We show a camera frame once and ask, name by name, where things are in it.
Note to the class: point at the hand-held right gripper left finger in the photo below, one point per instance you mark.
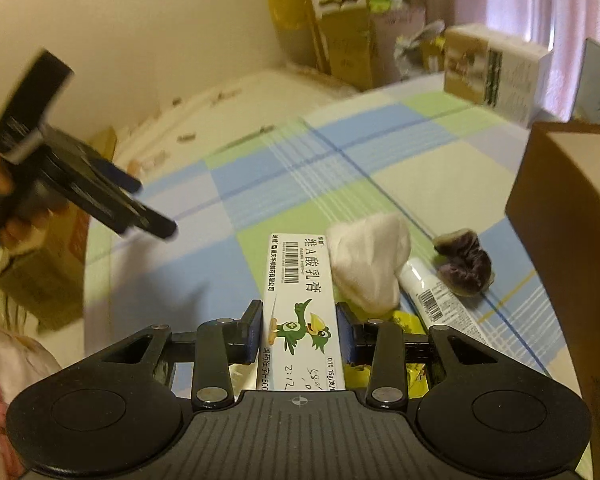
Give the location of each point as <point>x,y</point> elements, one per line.
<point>252,332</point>

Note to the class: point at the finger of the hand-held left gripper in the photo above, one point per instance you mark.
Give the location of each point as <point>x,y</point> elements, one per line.
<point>115,175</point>
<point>145,220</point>

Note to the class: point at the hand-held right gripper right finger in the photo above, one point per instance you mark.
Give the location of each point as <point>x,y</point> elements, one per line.
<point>344,332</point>

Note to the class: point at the yellow glossy packet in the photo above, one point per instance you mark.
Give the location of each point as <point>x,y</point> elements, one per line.
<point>402,321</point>

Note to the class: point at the white medicine box green bird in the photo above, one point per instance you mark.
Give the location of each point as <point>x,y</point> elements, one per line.
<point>300,285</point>

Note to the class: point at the brown cardboard storage box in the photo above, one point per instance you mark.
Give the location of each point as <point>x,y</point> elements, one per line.
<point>555,210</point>

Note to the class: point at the person's left hand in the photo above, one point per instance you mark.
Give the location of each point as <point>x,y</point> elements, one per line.
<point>27,227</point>

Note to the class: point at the white crumpled tissue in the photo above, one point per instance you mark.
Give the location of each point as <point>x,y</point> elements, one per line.
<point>370,255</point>

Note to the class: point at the white ointment tube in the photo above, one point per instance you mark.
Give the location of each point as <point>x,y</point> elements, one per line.
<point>430,300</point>

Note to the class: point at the brown cardboard box red print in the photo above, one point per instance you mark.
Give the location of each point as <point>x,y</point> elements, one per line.
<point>45,280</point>

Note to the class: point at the dark purple scrunchie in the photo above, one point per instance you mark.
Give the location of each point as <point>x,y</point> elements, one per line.
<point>465,265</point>

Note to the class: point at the checkered bed sheet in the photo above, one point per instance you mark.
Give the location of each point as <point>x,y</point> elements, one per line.
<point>330,175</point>

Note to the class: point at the pink floral clothing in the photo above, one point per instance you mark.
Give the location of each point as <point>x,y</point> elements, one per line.
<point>0,385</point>

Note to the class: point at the yellow plastic bag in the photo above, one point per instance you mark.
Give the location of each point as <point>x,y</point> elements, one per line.
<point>290,5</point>

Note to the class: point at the olive green tall box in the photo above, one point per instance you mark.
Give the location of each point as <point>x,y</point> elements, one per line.
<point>345,45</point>

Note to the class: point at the crumpled silver packet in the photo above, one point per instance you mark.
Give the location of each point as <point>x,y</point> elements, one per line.
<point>420,45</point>

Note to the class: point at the pale pink box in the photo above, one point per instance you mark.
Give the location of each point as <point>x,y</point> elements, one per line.
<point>395,35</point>

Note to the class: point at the white milk carton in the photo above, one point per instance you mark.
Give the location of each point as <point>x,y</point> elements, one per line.
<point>505,75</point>

